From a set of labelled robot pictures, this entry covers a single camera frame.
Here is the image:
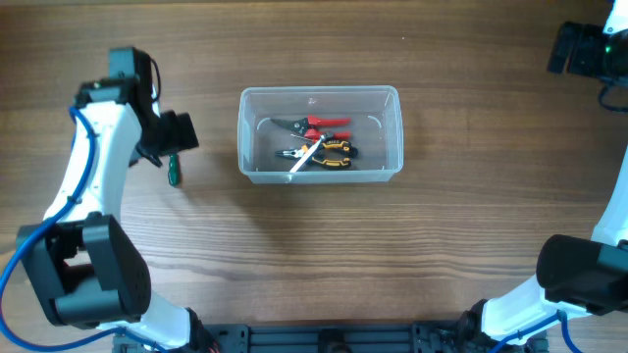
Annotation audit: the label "green handled screwdriver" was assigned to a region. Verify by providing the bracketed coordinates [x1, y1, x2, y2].
[168, 153, 182, 187]

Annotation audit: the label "small silver wrench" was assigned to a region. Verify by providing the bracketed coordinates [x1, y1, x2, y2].
[276, 136, 334, 184]

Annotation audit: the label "red handled cutting pliers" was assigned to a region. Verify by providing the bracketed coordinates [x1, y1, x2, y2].
[270, 115, 351, 140]

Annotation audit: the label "red black screwdriver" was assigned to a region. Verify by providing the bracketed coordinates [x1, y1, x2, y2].
[290, 134, 314, 142]

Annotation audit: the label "orange black pliers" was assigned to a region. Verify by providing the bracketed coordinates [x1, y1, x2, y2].
[275, 140, 358, 171]

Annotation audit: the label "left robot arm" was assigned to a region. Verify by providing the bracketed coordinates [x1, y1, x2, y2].
[8, 47, 220, 352]

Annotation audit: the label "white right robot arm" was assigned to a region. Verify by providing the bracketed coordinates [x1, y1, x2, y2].
[455, 22, 627, 352]

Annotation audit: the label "clear plastic container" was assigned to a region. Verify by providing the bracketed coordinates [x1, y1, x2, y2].
[237, 85, 403, 184]

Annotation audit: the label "blue left camera cable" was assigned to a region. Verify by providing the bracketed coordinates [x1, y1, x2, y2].
[0, 105, 168, 353]

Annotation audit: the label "blue camera cable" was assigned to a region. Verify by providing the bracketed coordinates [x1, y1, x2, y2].
[0, 105, 168, 353]
[488, 308, 585, 353]

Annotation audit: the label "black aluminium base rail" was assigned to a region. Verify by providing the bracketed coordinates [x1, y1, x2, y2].
[111, 321, 549, 353]

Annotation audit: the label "blue right camera cable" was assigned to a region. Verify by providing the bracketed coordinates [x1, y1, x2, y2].
[488, 308, 585, 353]

